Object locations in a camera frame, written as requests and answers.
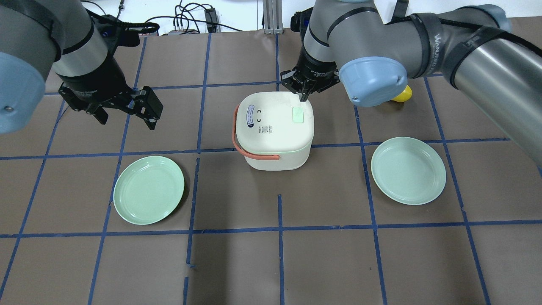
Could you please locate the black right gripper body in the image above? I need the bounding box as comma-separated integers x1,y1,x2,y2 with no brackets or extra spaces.
279,68,340,94

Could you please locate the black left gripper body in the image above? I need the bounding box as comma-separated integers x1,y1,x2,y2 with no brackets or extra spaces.
58,84,164,120

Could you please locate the white rice cooker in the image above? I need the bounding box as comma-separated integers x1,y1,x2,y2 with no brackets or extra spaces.
232,92,314,171

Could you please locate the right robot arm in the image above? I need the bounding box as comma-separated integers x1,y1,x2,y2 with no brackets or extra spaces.
280,0,542,166

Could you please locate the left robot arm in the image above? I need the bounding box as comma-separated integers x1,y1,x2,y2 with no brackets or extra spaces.
0,0,163,134

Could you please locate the green plate left side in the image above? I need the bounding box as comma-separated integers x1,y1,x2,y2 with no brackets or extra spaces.
113,155,185,225

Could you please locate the green plate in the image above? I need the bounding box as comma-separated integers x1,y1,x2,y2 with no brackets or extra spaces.
113,155,185,225
371,137,447,206

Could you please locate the yellow toy bell pepper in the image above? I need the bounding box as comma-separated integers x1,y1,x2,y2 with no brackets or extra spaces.
391,85,412,103

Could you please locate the black power adapter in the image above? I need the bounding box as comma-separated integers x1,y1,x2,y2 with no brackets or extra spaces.
205,8,218,28

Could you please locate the green plate right side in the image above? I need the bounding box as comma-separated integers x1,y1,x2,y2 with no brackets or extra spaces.
371,137,447,206

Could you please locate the aluminium frame post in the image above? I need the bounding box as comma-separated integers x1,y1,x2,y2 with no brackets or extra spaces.
263,0,283,35

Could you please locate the black cable bundle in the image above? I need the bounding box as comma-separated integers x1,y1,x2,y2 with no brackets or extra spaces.
144,0,242,34

